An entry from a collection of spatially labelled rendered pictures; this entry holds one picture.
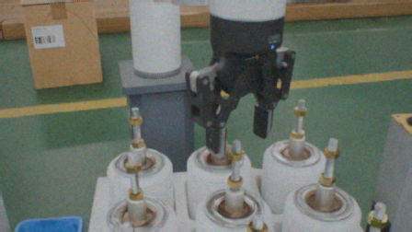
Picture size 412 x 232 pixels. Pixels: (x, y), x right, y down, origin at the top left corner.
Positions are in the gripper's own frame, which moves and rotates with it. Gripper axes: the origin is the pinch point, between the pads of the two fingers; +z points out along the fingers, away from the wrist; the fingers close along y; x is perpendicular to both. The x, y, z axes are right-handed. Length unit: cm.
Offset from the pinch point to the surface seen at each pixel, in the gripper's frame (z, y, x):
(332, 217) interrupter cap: 10.0, 7.5, -9.0
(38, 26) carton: 14, 13, 114
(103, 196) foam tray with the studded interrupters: 17.7, -8.7, 21.1
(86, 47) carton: 23, 27, 108
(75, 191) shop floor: 36, -4, 49
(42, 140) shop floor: 36, -2, 77
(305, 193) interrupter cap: 10.1, 8.7, -3.9
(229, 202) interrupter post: 8.8, -1.4, -0.2
